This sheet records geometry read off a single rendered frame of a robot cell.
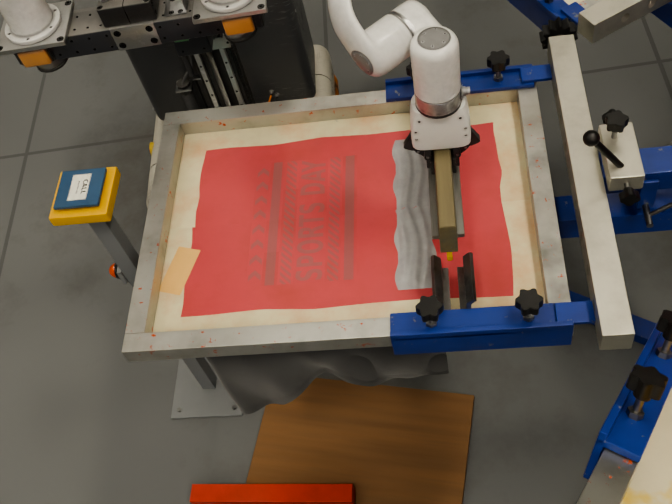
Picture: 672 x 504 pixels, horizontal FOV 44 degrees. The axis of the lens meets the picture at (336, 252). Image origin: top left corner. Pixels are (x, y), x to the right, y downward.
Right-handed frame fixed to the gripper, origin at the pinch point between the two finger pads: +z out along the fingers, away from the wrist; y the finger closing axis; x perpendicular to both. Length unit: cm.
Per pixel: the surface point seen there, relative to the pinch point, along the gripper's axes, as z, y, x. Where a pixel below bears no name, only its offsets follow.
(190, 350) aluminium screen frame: 11, 46, 30
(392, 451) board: 107, 20, 14
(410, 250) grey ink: 12.8, 7.1, 10.3
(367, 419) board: 107, 27, 4
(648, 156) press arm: 4.3, -36.0, -0.4
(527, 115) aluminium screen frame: 9.7, -17.0, -17.6
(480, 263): 13.0, -5.4, 14.0
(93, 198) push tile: 12, 72, -8
